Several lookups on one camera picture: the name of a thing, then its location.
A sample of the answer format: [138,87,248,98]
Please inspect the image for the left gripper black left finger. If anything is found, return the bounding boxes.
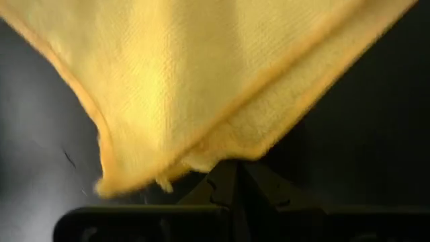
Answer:
[52,160,239,242]

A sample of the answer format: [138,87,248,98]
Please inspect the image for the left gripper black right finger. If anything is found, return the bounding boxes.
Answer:
[239,161,430,242]

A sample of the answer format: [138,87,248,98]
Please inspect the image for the yellow microfiber towel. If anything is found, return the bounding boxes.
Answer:
[0,0,419,199]

